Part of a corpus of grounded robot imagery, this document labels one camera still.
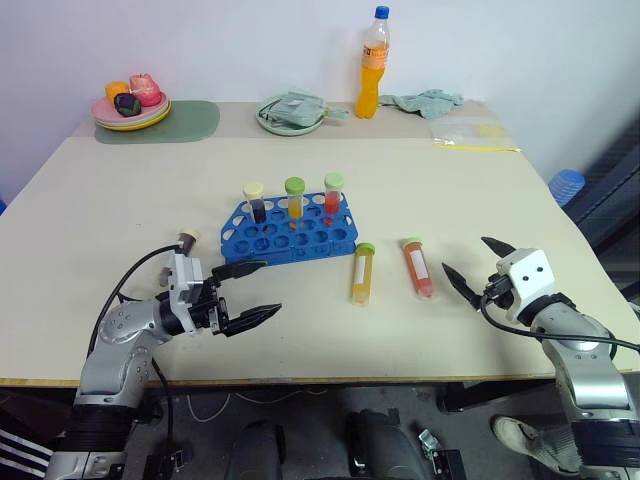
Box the black table bracket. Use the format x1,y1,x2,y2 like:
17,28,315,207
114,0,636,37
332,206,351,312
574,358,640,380
438,381,565,414

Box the green placemat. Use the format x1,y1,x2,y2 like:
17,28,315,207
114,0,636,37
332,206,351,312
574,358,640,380
94,99,222,146

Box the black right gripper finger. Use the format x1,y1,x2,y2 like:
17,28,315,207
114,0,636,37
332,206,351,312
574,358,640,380
480,236,517,260
441,262,485,314

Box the yellow plate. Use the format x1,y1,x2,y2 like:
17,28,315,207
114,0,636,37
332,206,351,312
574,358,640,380
94,102,171,130

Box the green-capped yellow liquid tube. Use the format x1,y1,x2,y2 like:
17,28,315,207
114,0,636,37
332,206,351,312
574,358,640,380
284,176,307,220
349,241,377,307

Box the dark rounded shape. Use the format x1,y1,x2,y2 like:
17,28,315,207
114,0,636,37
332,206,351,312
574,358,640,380
346,408,427,480

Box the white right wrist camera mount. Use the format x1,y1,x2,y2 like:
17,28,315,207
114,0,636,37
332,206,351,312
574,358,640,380
494,247,557,322

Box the crumpled green cloth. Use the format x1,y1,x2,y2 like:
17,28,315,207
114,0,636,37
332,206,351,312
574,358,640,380
378,88,466,120

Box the cream-capped dark liquid tube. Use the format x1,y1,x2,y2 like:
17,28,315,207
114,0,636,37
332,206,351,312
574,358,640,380
242,181,270,225
177,228,202,257

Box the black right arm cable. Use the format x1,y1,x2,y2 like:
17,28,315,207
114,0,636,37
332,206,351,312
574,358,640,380
478,292,640,354

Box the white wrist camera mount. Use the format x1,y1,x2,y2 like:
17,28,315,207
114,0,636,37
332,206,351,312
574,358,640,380
159,251,207,335
494,247,557,322

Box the white cable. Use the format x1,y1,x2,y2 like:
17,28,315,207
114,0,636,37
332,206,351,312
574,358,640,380
186,391,232,424

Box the blue ribbed stack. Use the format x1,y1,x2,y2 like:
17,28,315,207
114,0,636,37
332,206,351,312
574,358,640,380
547,168,587,208

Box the orange-capped orange liquid tube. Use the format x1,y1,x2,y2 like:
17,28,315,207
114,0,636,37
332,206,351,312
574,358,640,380
398,237,438,301

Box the pale green round plate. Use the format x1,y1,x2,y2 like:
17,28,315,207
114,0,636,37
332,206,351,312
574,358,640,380
255,93,327,137

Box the pink plate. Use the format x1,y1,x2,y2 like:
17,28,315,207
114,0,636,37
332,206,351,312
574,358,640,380
90,90,169,126

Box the orange toy fruit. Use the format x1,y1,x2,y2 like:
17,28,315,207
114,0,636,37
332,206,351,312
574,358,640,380
104,80,133,104

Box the red toy apple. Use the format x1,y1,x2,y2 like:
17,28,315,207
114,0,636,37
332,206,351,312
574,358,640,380
128,72,164,108

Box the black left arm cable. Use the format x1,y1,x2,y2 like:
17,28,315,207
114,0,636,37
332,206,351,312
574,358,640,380
86,241,185,359

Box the purple toy fruit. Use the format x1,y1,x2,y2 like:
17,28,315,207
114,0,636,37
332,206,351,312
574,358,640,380
113,92,142,117

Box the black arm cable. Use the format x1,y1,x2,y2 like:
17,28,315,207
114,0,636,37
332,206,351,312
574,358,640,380
86,241,185,359
478,292,640,354

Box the white shoe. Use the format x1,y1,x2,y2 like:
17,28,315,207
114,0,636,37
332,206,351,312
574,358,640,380
490,415,582,474

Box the pale green fabric pouch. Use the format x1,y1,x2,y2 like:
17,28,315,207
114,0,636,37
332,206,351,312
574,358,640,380
259,90,352,127

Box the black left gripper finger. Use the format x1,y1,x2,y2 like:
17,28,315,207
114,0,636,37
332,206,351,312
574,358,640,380
211,259,269,282
227,302,284,338

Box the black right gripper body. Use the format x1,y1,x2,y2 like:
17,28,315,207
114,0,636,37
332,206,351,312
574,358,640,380
480,271,513,310

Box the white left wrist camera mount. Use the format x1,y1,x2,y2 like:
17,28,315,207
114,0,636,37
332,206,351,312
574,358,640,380
159,251,207,335

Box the metal clamp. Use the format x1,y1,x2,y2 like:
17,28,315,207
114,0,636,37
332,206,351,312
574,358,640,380
417,427,465,480

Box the orange soda bottle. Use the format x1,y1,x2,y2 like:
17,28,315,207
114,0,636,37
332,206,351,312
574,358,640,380
354,5,392,121

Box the clear plastic bag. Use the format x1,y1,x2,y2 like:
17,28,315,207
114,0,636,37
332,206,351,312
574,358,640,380
430,118,512,145

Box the blue test tube rack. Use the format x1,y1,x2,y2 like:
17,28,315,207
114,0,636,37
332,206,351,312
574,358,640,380
220,192,360,265

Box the green-capped red liquid tube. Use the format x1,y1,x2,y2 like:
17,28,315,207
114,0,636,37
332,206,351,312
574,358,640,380
323,172,345,217

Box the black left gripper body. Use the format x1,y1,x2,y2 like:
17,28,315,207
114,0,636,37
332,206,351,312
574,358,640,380
188,276,235,338

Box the black striped trousers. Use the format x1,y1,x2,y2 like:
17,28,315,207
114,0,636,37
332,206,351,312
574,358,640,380
0,392,57,480

